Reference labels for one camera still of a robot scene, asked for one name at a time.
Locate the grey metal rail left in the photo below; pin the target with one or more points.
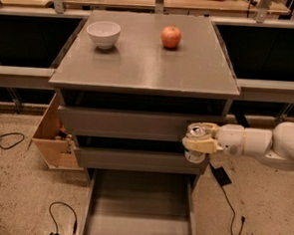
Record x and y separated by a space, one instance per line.
28 78

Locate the grey metal rail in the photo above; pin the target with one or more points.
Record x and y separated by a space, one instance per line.
266 91
28 78

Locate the cardboard box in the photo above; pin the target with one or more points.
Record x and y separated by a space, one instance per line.
57 151

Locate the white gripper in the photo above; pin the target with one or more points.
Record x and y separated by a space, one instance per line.
231 139

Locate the red apple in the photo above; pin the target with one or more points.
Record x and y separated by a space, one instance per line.
170 37

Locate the black power adapter right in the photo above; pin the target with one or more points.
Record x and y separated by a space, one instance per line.
221 176

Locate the white ceramic bowl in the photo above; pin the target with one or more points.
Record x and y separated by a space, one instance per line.
104 34

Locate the silver 7up can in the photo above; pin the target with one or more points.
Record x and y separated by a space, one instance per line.
196 131

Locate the grey middle drawer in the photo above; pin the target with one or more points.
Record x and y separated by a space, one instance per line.
137 160

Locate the grey metal rail right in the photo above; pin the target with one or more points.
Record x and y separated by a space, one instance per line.
266 91

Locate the grey open bottom drawer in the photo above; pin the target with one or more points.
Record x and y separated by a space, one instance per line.
138 203

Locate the grey top drawer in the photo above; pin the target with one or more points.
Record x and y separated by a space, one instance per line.
128 124

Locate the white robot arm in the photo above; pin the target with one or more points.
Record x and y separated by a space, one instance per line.
274 148

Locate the grey drawer cabinet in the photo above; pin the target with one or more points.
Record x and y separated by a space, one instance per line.
140 74

